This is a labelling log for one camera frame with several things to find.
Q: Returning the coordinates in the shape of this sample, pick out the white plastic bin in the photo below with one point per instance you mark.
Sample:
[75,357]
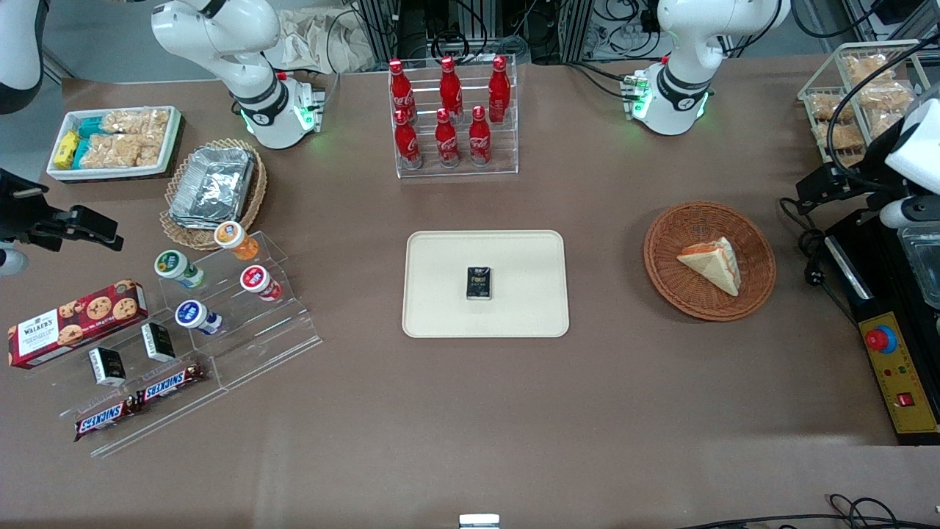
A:
[110,173]

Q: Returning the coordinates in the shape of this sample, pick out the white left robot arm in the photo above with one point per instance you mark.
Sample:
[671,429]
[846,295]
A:
[683,44]

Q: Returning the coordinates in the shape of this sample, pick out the light wicker basket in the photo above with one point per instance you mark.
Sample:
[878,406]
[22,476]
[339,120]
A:
[176,234]

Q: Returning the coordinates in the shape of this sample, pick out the black aluminium frame post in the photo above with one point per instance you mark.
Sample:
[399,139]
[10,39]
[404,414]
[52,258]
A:
[382,29]
[576,29]

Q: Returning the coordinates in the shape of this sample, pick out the clear plastic container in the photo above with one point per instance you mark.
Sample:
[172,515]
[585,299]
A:
[924,264]

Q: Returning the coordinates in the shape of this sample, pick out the red Walkers cookie box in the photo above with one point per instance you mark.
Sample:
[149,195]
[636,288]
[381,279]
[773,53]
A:
[73,323]

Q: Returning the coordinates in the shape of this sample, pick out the blue lid yoghurt cup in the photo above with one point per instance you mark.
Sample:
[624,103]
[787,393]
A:
[192,314]

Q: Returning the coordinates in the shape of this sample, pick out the stacked foil containers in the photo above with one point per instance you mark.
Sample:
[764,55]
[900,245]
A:
[213,184]

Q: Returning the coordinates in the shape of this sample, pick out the beige plastic tray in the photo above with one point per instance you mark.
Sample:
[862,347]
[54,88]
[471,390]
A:
[440,294]

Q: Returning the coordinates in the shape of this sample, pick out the green lid yoghurt cup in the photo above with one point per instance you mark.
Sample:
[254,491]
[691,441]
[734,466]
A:
[175,266]

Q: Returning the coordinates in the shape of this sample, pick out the low clear acrylic stand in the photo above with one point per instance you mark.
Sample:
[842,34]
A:
[169,419]

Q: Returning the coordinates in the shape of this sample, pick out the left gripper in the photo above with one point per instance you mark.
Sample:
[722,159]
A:
[865,170]

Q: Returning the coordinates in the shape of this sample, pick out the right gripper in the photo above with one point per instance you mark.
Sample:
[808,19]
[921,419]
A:
[16,218]

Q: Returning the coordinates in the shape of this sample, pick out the stepped clear acrylic stand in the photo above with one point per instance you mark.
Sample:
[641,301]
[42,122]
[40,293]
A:
[257,345]

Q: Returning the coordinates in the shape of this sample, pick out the red emergency stop button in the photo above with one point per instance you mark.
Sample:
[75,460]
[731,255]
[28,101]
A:
[880,339]

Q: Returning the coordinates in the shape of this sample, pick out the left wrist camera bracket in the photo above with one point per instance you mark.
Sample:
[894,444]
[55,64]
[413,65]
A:
[907,213]

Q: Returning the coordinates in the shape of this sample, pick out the small white object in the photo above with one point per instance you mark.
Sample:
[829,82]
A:
[479,522]

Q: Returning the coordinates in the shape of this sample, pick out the red lid yoghurt cup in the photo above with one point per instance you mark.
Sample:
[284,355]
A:
[257,281]

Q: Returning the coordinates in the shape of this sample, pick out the beige cloth bag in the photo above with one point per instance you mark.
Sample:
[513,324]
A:
[316,40]

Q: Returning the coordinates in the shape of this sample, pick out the teal snack packet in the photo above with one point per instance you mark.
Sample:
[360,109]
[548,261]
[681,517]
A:
[92,127]
[81,153]

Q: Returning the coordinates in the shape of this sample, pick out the yellow control box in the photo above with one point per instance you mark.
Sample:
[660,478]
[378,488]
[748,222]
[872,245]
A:
[903,382]

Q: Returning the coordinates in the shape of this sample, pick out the black appliance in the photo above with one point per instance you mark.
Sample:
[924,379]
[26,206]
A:
[881,279]

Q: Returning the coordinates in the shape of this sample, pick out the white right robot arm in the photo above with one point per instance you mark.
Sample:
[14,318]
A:
[242,81]

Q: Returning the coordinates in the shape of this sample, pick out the clear acrylic bottle rack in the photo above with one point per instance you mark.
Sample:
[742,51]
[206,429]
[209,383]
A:
[507,147]

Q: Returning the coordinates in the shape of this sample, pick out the triangular sandwich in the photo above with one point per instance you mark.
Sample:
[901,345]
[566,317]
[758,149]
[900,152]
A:
[716,266]

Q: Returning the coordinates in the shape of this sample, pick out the small black box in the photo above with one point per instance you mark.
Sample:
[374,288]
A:
[108,366]
[158,342]
[479,283]

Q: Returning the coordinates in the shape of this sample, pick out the brown wicker basket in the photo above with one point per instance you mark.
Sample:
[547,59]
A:
[683,294]

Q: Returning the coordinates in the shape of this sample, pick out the yellow snack packet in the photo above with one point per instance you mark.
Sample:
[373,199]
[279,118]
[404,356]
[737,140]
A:
[66,149]

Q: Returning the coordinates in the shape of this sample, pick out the red Coca-Cola bottle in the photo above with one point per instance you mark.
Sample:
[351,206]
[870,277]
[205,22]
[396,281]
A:
[446,143]
[499,88]
[401,88]
[407,143]
[479,139]
[450,84]

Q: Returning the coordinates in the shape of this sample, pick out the Snickers chocolate bar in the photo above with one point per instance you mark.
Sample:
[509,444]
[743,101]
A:
[103,419]
[169,383]

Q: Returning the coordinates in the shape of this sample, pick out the orange lid yoghurt cup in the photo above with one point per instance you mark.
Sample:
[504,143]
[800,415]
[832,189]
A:
[235,239]

